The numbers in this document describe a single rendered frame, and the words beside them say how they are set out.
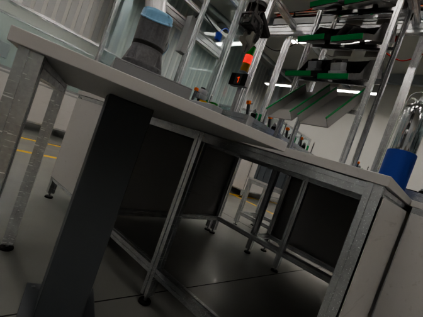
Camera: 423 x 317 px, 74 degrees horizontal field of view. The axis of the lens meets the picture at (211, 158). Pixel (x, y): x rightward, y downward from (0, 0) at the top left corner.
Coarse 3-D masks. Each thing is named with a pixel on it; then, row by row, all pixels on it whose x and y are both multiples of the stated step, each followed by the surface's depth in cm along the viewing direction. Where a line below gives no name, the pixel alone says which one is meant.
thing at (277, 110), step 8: (304, 88) 136; (328, 88) 126; (288, 96) 130; (296, 96) 134; (304, 96) 133; (312, 96) 120; (320, 96) 124; (272, 104) 125; (280, 104) 128; (288, 104) 130; (296, 104) 127; (304, 104) 118; (272, 112) 126; (280, 112) 125; (288, 112) 123; (296, 112) 116
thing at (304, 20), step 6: (282, 18) 266; (294, 18) 258; (300, 18) 253; (306, 18) 250; (312, 18) 246; (324, 18) 239; (330, 18) 235; (384, 18) 209; (402, 18) 201; (276, 24) 268; (282, 24) 264; (300, 24) 253
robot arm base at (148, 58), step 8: (136, 40) 100; (144, 40) 100; (128, 48) 102; (136, 48) 100; (144, 48) 100; (152, 48) 101; (160, 48) 103; (128, 56) 100; (136, 56) 98; (144, 56) 99; (152, 56) 101; (160, 56) 104; (136, 64) 98; (144, 64) 99; (152, 64) 100; (160, 64) 104; (160, 72) 105
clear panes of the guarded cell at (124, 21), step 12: (120, 0) 211; (132, 0) 200; (144, 0) 189; (168, 0) 244; (180, 0) 252; (120, 12) 207; (132, 12) 196; (180, 12) 256; (192, 12) 265; (120, 24) 204; (132, 24) 193; (108, 36) 211; (120, 36) 200; (132, 36) 190; (108, 48) 207; (120, 48) 196; (168, 48) 257; (108, 60) 204; (168, 60) 261; (180, 60) 270; (168, 72) 264
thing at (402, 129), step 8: (408, 104) 167; (416, 104) 162; (408, 112) 164; (416, 112) 161; (400, 120) 168; (408, 120) 163; (416, 120) 161; (400, 128) 165; (408, 128) 162; (416, 128) 160; (400, 136) 164; (408, 136) 161; (416, 136) 160; (392, 144) 168; (400, 144) 163; (408, 144) 161; (416, 144) 161; (416, 152) 162
